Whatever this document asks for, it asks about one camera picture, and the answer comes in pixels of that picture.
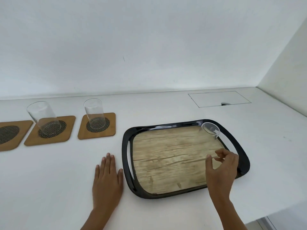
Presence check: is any wooden coaster with mesh inset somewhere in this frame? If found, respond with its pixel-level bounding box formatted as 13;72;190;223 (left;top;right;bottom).
24;115;76;147
0;120;34;152
77;113;116;140

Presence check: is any white table cable hatch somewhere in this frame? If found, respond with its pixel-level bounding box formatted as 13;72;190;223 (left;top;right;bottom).
188;91;252;108

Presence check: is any person's left hand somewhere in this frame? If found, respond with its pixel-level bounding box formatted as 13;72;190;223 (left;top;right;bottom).
92;153;124;211

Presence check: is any black tray with wood-look base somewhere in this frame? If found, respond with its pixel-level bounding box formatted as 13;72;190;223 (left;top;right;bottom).
122;119;251;200

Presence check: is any person's right forearm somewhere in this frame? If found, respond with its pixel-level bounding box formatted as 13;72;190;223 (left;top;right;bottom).
209;195;246;230

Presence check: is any small clear drinking glass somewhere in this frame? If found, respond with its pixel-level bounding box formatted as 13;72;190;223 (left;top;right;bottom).
201;122;231;164

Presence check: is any tall clear drinking glass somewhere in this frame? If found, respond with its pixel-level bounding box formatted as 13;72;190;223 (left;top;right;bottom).
83;98;106;130
26;101;60;136

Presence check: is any person's right hand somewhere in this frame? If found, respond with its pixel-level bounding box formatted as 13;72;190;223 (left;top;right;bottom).
206;149;239;202

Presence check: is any person's left forearm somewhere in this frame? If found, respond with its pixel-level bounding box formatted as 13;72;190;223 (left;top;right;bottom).
80;208;114;230

